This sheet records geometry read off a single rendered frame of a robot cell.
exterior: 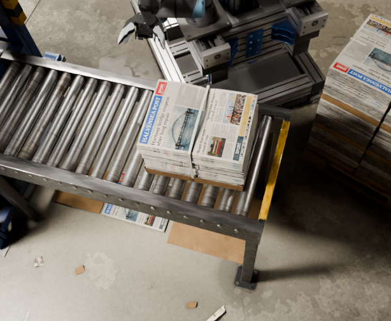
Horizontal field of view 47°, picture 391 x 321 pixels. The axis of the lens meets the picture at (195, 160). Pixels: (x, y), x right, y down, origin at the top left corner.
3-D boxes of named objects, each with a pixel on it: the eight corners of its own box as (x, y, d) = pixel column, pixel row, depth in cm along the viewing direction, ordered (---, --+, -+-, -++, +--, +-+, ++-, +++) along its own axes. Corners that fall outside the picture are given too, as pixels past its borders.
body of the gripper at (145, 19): (155, 43, 156) (160, 18, 162) (155, 25, 149) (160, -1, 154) (134, 41, 156) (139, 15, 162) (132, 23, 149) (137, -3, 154)
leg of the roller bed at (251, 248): (253, 274, 232) (262, 231, 172) (250, 285, 230) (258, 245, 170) (242, 271, 233) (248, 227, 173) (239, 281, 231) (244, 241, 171)
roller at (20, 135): (62, 75, 205) (59, 68, 201) (15, 164, 185) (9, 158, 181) (53, 73, 206) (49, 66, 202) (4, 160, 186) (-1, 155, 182)
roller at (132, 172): (170, 98, 195) (169, 92, 191) (132, 194, 175) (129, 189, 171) (159, 96, 196) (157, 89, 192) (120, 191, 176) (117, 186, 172)
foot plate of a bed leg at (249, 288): (262, 268, 233) (262, 267, 232) (256, 295, 227) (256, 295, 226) (237, 261, 236) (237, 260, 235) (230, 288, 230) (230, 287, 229)
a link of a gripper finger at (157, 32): (170, 55, 152) (158, 36, 156) (171, 43, 147) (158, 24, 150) (163, 58, 151) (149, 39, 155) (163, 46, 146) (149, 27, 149)
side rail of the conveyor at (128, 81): (288, 124, 194) (292, 108, 183) (286, 134, 191) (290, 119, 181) (16, 65, 219) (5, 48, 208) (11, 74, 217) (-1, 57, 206)
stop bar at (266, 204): (290, 123, 180) (291, 121, 178) (266, 223, 161) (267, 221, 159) (282, 122, 180) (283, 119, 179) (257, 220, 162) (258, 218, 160)
